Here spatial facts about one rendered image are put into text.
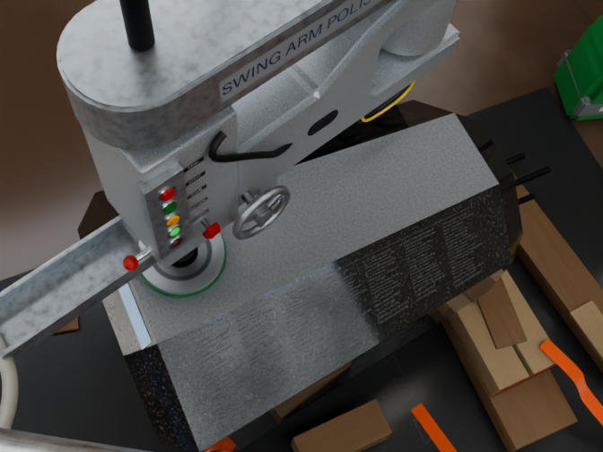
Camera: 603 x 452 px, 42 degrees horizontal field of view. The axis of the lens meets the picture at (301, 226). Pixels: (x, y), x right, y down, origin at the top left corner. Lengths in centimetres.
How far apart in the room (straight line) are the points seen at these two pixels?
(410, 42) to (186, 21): 66
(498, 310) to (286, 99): 141
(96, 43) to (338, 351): 116
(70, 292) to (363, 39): 80
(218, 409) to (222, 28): 111
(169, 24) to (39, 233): 186
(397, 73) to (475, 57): 171
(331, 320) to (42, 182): 145
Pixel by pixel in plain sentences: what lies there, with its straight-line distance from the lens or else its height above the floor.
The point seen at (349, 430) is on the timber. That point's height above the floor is 14.
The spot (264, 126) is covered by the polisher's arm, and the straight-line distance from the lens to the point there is 151.
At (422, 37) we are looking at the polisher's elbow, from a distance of 176.
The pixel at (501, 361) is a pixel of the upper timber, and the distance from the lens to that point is 268.
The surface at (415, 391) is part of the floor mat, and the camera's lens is 279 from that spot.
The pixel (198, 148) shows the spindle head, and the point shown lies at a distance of 134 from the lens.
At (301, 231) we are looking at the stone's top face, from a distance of 203.
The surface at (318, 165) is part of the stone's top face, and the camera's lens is 212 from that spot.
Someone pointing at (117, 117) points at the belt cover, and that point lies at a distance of 119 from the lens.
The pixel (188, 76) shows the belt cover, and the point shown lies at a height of 170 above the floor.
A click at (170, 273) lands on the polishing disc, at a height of 88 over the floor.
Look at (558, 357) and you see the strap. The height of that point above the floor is 22.
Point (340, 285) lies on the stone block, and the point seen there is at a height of 77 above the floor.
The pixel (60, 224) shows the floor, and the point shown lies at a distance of 302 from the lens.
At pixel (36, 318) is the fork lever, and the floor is 108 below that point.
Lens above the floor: 267
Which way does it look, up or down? 65 degrees down
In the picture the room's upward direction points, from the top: 9 degrees clockwise
